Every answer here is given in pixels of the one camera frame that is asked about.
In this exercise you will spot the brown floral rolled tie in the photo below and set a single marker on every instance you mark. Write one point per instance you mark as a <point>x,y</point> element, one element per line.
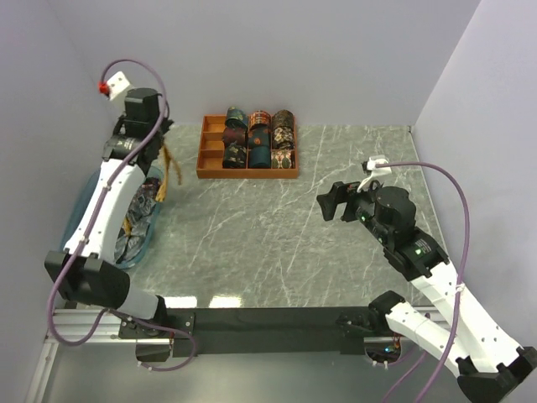
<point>283,138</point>

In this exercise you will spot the brown patterned rolled tie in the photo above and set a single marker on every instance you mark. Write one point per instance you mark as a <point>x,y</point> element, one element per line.
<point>283,119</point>

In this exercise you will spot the teal plain rolled tie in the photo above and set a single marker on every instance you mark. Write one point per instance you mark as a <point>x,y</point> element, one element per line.
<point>259,157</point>

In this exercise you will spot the grey blue patterned tie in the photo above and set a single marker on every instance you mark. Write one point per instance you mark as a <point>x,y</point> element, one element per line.
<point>132,243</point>

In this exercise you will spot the red patterned rolled tie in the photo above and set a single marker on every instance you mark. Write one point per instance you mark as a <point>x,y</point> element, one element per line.
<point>259,118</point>

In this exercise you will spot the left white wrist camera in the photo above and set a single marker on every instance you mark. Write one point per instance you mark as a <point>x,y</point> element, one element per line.
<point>115,87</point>

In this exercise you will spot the dark floral tie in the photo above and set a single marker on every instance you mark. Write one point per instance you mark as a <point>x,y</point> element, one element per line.
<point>143,204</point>

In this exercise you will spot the aluminium rail frame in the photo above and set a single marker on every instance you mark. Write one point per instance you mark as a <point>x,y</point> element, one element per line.
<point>73,324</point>

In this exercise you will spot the red green paisley rolled tie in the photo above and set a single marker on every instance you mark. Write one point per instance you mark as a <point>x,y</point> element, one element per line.
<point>282,159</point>

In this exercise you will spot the yellow beetle print tie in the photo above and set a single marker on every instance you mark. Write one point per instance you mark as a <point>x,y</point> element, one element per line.
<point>170,162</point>

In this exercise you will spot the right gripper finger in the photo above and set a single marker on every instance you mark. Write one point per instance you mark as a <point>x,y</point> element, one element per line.
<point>328,204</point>
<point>338,191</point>

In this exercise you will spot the dark green rolled tie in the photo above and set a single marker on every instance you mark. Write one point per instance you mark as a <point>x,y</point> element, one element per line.
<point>236,118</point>

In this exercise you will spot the teal plastic basin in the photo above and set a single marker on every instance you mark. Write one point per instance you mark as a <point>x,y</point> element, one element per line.
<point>83,201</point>

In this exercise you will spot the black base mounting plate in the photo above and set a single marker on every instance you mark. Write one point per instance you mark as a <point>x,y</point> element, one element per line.
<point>345,330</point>

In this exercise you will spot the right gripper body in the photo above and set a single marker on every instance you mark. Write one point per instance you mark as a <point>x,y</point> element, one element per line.
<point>361,206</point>

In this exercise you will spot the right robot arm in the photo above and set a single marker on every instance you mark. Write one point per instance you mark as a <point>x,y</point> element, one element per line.
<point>487,363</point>

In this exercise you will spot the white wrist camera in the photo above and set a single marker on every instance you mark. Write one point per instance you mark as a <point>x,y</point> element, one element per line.
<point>374,168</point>
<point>115,87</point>

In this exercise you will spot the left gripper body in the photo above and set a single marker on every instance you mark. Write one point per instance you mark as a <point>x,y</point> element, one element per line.
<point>164,126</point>

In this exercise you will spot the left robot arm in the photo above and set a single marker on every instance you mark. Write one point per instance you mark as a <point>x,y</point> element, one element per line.
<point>84,270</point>

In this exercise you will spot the black gold rolled tie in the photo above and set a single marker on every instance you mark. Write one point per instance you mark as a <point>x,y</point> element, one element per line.
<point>234,157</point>

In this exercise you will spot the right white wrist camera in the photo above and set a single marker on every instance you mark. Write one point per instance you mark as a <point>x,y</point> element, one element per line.
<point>374,168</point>

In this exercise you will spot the maroon rolled tie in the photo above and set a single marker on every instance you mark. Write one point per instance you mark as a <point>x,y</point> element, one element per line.
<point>234,135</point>

